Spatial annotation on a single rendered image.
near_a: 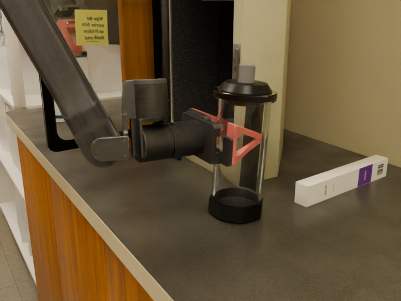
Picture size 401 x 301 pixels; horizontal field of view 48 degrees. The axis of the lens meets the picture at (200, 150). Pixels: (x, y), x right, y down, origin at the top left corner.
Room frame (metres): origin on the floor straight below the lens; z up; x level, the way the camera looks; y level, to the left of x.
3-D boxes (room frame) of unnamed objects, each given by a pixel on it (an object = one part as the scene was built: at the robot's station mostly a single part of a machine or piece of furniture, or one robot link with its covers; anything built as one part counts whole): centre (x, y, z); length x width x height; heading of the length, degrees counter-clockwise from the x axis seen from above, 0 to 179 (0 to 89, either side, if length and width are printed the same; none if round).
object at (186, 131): (0.70, 0.02, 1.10); 0.10 x 0.07 x 0.07; 31
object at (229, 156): (0.71, -0.05, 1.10); 0.09 x 0.07 x 0.07; 121
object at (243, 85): (0.76, -0.08, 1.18); 0.09 x 0.09 x 0.07
